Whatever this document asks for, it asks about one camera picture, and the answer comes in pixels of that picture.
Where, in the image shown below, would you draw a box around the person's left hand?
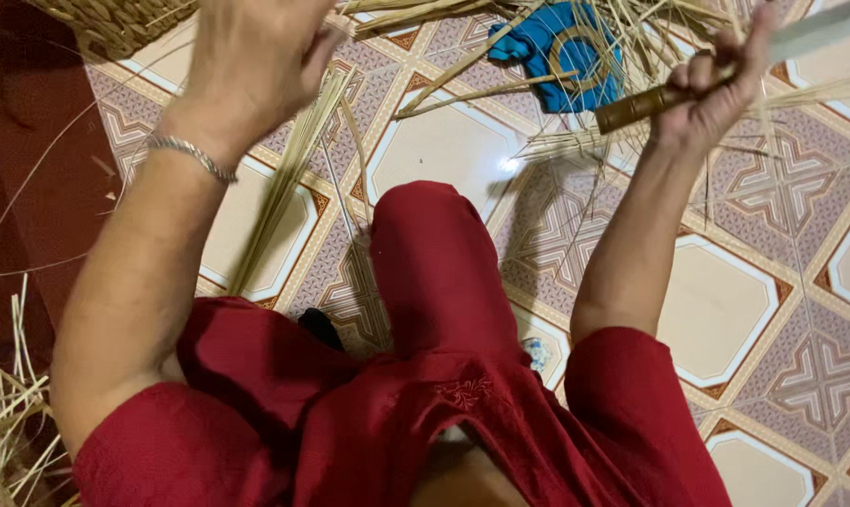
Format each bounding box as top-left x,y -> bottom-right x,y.
159,0 -> 348,169

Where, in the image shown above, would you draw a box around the person's right hand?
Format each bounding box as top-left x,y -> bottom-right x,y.
650,3 -> 779,147

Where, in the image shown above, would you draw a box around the knife with brown wooden handle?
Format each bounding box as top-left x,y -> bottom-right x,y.
594,0 -> 850,136

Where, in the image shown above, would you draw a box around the bundle of pale straw strips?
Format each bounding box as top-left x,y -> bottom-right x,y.
226,65 -> 359,297

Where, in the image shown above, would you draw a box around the heap of loose straw stalks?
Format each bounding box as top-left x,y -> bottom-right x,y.
337,0 -> 850,185

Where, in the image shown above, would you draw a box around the blue cloth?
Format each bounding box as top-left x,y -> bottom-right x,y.
487,0 -> 626,115

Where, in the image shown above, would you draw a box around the person's red trousers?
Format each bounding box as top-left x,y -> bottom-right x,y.
368,180 -> 533,367

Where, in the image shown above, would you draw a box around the person's red shirt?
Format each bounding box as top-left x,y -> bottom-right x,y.
73,296 -> 734,507

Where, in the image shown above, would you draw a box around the woven straw basket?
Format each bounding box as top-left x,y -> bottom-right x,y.
22,0 -> 200,63

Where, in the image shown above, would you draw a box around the heap of dry straw stems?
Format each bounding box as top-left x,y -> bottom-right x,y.
0,273 -> 81,507

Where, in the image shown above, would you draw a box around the small woven straw ring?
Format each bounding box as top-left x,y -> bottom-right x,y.
548,25 -> 612,94

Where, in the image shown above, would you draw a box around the silver chain bracelet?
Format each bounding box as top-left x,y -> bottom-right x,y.
145,134 -> 239,185

